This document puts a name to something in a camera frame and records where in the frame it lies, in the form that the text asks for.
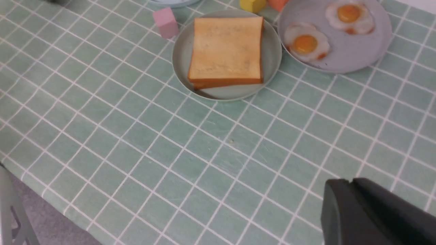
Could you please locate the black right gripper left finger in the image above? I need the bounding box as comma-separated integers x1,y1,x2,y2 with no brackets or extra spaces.
321,179,399,245

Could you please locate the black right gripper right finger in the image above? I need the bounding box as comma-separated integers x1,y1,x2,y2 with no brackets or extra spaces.
351,178,435,245

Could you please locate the toast slice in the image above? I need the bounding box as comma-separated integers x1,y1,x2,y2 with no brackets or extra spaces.
187,16,264,79
188,78,263,91

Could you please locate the grey plate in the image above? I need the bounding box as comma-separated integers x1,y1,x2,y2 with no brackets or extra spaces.
278,0,392,74

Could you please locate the fried egg near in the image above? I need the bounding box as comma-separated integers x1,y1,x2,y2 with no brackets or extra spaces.
284,22,330,63

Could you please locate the fried egg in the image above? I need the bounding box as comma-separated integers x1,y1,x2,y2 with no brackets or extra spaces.
284,22,330,63
325,0,375,35

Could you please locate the pale green plate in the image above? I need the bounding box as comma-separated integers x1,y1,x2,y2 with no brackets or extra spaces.
172,9,282,101

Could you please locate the fried egg far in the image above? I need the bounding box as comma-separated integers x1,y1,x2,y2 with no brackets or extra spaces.
325,0,375,35

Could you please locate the salmon foam cube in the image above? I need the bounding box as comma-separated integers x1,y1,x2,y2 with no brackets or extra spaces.
267,0,289,13

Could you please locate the yellow foam block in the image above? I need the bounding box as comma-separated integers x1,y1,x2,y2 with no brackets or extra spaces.
239,0,267,14

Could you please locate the pink foam cube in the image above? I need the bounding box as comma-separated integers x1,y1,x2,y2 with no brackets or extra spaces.
153,7,179,39

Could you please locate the light blue plate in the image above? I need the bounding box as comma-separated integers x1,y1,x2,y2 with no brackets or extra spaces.
149,0,199,8

